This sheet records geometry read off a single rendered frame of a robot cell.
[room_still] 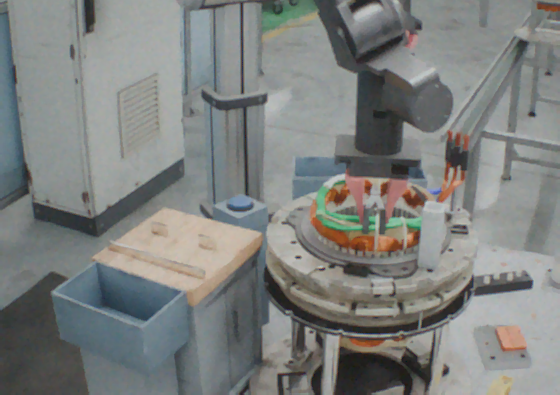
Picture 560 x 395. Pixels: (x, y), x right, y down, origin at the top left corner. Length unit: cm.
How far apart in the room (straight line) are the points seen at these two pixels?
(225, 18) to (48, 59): 195
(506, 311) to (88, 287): 85
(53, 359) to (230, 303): 160
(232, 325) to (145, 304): 16
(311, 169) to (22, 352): 160
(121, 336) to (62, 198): 254
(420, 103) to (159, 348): 49
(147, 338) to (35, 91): 251
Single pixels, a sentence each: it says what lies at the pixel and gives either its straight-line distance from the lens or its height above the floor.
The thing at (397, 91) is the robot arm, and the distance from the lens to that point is 80.
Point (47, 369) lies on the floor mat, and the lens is 267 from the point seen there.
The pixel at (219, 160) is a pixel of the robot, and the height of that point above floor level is 104.
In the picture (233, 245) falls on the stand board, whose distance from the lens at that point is 115.
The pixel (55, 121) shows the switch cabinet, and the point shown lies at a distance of 338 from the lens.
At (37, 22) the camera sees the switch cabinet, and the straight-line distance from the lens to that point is 330.
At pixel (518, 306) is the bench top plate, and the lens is 158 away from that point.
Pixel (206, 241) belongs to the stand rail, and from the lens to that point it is 114.
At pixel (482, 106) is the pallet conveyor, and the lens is 283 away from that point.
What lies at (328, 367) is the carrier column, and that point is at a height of 93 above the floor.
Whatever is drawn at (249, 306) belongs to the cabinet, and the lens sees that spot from 123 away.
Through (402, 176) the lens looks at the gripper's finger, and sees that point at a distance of 87.
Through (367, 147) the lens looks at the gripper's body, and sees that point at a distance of 87.
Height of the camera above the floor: 163
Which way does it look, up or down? 24 degrees down
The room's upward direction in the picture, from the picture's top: straight up
